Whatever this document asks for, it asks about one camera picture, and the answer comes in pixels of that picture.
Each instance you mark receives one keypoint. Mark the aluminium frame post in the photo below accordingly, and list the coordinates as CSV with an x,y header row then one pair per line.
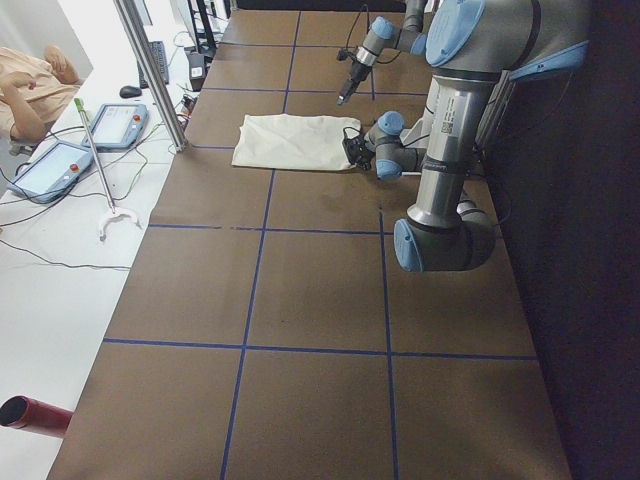
x,y
139,42

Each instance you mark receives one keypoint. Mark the reacher grabber tool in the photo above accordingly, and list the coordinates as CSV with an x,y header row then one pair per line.
x,y
114,212

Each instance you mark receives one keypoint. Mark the blue teach pendant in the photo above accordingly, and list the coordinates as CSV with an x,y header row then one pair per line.
x,y
117,126
53,174

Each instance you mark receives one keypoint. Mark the black computer mouse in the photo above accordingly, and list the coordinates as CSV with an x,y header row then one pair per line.
x,y
129,91

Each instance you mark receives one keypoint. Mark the near blue teach pendant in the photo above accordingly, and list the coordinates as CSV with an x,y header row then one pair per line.
x,y
53,174

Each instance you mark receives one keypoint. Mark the far blue teach pendant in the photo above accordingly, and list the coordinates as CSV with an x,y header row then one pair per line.
x,y
117,126

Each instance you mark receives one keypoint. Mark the person in peach shirt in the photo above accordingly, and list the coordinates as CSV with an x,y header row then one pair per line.
x,y
34,92

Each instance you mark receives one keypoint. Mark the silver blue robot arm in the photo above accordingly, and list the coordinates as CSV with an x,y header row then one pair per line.
x,y
383,34
469,45

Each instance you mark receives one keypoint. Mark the cream long-sleeve cat shirt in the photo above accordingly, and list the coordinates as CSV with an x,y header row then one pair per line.
x,y
288,142

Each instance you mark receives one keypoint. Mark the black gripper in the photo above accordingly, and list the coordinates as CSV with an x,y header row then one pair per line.
x,y
353,73
361,150

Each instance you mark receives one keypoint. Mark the red cylinder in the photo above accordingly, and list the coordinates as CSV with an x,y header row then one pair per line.
x,y
30,415

